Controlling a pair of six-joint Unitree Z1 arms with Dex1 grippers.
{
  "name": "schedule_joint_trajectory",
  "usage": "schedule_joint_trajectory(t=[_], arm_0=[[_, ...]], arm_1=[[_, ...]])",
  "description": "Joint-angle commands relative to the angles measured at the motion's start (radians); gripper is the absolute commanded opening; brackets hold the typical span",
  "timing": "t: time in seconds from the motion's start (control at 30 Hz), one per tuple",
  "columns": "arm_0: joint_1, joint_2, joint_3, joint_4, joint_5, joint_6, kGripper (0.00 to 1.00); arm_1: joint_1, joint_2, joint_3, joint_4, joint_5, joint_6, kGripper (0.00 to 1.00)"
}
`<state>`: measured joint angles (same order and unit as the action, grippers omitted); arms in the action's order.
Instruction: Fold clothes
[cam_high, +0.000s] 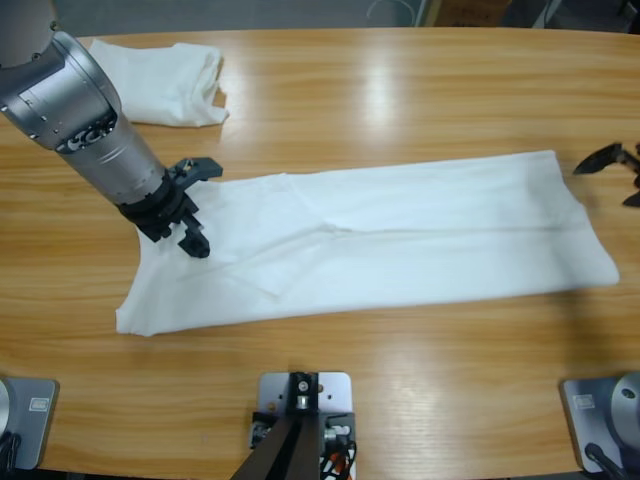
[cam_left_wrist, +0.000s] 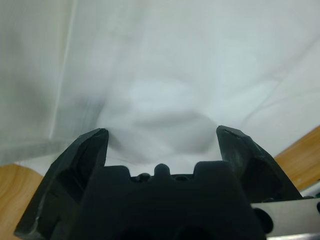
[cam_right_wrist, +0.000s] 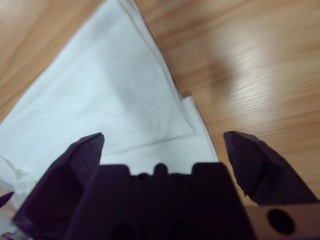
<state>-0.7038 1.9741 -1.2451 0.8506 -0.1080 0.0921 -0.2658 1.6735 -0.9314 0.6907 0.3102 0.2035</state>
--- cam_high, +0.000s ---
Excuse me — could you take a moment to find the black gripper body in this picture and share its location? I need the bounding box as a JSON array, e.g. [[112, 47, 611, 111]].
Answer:
[[117, 169, 204, 245]]

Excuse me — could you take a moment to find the white t-shirt with black logo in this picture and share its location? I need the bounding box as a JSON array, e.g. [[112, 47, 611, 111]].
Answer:
[[114, 148, 622, 337]]

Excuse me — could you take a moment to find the silver arm base disc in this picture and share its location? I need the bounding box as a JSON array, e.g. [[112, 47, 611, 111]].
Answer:
[[603, 370, 640, 454], [0, 380, 12, 437]]

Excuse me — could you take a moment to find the folded white t-shirt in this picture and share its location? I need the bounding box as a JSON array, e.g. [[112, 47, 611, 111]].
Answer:
[[87, 39, 231, 129]]

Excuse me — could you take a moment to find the grey metal stand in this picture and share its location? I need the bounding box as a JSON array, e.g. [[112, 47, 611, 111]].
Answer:
[[529, 0, 559, 30]]

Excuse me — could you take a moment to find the brown cardboard box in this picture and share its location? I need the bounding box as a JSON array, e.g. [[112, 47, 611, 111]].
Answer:
[[442, 0, 512, 27]]

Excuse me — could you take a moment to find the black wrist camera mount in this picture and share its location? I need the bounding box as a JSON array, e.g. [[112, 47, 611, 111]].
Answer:
[[167, 156, 225, 194]]

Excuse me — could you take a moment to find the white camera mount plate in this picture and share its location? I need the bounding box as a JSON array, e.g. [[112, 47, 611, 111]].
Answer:
[[257, 370, 354, 416]]

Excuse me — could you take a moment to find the dark camera mount post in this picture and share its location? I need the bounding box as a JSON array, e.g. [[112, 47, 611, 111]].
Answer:
[[234, 370, 322, 480]]

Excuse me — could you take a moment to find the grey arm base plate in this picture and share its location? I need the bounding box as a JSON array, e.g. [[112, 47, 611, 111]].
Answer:
[[558, 375, 640, 474], [3, 377, 60, 470]]

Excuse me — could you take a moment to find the black mount clamp bracket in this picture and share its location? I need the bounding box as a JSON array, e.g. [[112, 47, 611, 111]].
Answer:
[[249, 409, 359, 480]]

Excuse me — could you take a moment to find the black base cable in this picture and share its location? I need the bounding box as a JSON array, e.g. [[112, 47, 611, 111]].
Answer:
[[0, 432, 22, 470], [583, 442, 629, 476]]

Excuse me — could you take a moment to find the orange cable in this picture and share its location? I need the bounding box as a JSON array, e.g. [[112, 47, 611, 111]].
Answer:
[[319, 447, 357, 480]]

